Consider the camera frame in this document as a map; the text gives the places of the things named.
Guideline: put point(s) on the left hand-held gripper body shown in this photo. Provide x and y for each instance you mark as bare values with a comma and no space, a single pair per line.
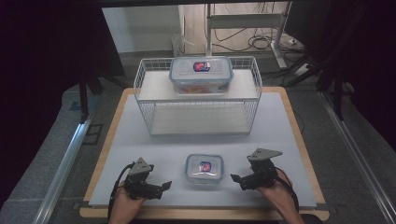
138,180

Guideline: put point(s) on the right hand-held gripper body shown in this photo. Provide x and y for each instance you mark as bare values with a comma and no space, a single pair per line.
263,169

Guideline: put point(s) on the small clear plastic food container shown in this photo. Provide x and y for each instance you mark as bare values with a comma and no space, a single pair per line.
204,174

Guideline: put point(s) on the large clear plastic food container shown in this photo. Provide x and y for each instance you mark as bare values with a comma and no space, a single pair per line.
186,76

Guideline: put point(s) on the person's left hand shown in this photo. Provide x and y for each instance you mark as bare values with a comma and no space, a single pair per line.
126,205

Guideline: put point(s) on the person's right hand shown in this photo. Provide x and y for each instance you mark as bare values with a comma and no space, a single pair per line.
277,196

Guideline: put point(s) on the white wooden-edged work board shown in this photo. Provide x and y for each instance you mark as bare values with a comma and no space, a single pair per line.
274,130

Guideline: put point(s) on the black stand legs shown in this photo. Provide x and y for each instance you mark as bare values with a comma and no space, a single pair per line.
337,93
83,96

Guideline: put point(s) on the white power strip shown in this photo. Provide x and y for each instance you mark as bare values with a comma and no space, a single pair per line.
302,69

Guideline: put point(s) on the dark curtain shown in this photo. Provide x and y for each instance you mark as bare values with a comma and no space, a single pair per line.
367,49
40,46

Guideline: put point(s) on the aluminium rail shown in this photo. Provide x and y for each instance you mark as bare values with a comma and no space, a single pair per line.
62,168
358,155

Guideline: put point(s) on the white metal desk frame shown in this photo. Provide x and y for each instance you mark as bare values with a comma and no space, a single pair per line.
246,21

